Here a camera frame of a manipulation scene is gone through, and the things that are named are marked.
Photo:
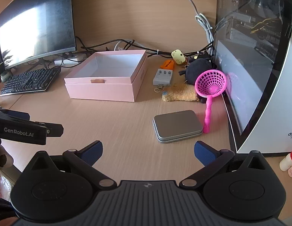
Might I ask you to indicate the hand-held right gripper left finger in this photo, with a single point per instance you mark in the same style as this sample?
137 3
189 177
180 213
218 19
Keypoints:
93 151

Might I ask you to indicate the brown plush pouch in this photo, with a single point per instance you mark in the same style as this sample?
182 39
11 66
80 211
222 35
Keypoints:
180 93

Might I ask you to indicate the orange plush toy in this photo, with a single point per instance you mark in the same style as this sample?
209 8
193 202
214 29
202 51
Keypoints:
169 64

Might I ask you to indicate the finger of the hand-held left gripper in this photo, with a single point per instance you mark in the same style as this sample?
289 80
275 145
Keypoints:
54 130

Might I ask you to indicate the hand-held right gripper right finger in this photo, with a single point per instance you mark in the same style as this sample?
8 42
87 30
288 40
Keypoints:
204 151

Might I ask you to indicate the black keyboard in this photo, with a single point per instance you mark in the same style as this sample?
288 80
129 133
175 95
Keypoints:
30 81

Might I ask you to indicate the white switch box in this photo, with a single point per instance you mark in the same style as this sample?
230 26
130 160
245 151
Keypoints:
162 77

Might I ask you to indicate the pink cardboard box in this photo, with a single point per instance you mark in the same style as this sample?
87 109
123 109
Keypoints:
101 90

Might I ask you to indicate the white bottle with red cap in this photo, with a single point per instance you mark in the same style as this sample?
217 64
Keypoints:
286 162

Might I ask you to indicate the grey metal tin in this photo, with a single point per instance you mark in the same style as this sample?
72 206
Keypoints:
177 124

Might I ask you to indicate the black computer monitor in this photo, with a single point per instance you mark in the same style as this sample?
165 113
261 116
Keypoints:
35 28

